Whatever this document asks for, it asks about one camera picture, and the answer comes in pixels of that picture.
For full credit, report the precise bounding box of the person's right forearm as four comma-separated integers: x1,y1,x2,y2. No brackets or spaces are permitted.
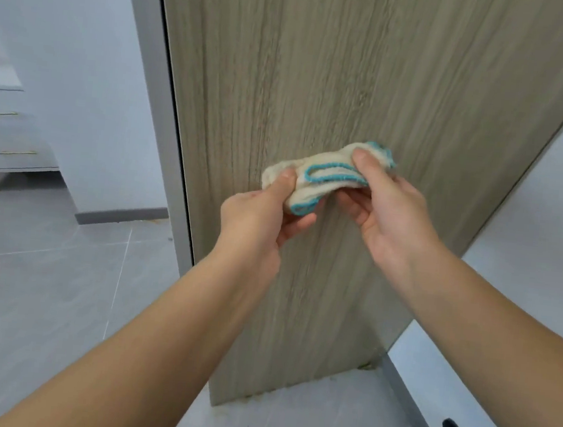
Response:
375,236,563,427

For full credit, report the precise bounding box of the white low cabinet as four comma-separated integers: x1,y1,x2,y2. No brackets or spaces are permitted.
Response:
0,64,71,183

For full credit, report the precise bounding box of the person's right hand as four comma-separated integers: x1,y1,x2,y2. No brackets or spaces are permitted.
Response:
328,146,450,282

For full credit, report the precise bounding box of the grey wall skirting board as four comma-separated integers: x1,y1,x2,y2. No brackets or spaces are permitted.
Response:
374,352,466,427
73,198,171,234

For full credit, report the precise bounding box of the person's left hand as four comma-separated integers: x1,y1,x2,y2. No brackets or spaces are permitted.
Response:
212,161,323,296

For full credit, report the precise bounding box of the beige cloth with teal edge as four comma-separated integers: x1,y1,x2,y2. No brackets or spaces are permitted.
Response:
258,131,399,226

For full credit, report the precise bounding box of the person's left forearm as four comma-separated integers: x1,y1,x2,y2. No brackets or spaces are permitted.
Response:
0,234,283,427

